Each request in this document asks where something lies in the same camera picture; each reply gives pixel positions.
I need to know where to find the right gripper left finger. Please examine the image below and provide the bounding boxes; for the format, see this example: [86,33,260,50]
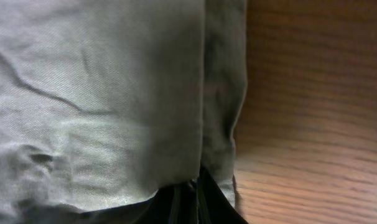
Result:
[82,182,197,224]

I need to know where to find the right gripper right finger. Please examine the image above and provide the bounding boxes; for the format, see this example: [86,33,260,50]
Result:
[197,167,248,224]

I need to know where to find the grey shorts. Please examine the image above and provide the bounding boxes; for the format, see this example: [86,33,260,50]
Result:
[0,0,247,224]

